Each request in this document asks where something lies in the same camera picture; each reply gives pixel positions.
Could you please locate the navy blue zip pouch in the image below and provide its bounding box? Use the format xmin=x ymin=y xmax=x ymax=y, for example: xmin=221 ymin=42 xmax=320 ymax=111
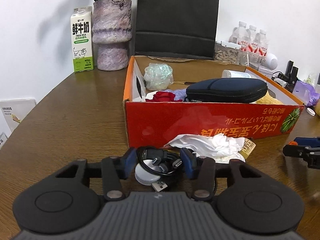
xmin=186 ymin=77 xmax=268 ymax=103

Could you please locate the black paper shopping bag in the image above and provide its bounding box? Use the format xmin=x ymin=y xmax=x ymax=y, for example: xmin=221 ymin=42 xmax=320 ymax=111
xmin=135 ymin=0 xmax=219 ymax=59

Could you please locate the yellow ceramic mug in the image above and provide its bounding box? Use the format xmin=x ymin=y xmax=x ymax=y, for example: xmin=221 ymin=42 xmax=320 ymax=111
xmin=314 ymin=101 xmax=320 ymax=116

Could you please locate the red cardboard pumpkin box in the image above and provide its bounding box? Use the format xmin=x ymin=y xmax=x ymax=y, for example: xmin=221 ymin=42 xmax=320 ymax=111
xmin=123 ymin=56 xmax=304 ymax=147

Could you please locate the yellow white plush toy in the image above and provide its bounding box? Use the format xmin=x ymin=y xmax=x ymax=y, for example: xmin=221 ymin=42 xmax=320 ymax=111
xmin=253 ymin=92 xmax=283 ymax=105

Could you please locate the water bottle right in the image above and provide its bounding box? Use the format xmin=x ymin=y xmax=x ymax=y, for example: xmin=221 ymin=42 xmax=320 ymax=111
xmin=256 ymin=29 xmax=268 ymax=57

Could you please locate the purple drawstring pouch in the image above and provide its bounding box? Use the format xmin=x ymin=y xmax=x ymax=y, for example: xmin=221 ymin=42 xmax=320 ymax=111
xmin=165 ymin=89 xmax=187 ymax=101

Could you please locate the white box on floor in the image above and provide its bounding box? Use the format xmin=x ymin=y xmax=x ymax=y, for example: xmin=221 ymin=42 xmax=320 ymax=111
xmin=1 ymin=99 xmax=36 ymax=132

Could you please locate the purple tissue pack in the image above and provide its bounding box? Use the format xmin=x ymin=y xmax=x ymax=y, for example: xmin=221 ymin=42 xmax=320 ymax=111
xmin=292 ymin=81 xmax=319 ymax=107

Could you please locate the white power adapter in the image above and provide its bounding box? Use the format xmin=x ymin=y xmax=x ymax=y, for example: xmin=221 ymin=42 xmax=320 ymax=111
xmin=274 ymin=77 xmax=287 ymax=87

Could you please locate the water bottle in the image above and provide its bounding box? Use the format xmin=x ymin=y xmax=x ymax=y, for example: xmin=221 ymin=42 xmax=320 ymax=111
xmin=256 ymin=29 xmax=268 ymax=57
xmin=247 ymin=25 xmax=258 ymax=53
xmin=229 ymin=21 xmax=250 ymax=51

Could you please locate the water bottle middle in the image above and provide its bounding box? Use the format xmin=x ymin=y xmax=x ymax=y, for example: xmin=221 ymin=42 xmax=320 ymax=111
xmin=247 ymin=25 xmax=258 ymax=53

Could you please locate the iridescent white rose ornament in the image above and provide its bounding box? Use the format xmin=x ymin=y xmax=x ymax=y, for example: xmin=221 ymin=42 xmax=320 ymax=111
xmin=144 ymin=63 xmax=174 ymax=90

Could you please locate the water bottle left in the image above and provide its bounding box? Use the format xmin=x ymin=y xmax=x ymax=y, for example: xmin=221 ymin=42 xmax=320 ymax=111
xmin=229 ymin=21 xmax=250 ymax=51

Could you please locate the black usb cable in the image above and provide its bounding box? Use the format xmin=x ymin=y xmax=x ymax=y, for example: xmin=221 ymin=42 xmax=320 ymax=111
xmin=135 ymin=146 xmax=183 ymax=193

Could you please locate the black charger stand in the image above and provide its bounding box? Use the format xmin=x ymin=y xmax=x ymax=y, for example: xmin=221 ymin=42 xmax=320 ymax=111
xmin=285 ymin=61 xmax=298 ymax=85

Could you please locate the white round speaker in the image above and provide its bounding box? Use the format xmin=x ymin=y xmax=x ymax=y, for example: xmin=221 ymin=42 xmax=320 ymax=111
xmin=262 ymin=53 xmax=278 ymax=70

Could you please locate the white cotton swab jar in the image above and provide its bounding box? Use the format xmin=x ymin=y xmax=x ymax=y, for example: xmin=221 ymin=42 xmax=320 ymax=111
xmin=221 ymin=69 xmax=255 ymax=79

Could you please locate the red rose flower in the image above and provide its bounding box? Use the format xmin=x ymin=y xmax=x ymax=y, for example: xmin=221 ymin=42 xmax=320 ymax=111
xmin=145 ymin=91 xmax=183 ymax=102

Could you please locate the purple marbled vase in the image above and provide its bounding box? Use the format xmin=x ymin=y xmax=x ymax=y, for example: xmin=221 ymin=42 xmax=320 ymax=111
xmin=92 ymin=0 xmax=132 ymax=71

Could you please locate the white round charger puck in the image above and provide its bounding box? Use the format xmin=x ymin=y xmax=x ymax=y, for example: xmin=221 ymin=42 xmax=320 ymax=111
xmin=135 ymin=160 xmax=161 ymax=186

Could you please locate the clear container of pellets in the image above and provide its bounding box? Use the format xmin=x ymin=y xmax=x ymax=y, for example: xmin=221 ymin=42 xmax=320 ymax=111
xmin=214 ymin=40 xmax=241 ymax=64

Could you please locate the white tissue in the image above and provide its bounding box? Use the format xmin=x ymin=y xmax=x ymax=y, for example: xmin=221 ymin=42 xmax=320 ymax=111
xmin=164 ymin=133 xmax=245 ymax=164

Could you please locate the green white milk carton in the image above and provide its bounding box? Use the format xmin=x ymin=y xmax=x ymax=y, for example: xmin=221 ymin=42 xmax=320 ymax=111
xmin=71 ymin=6 xmax=94 ymax=73

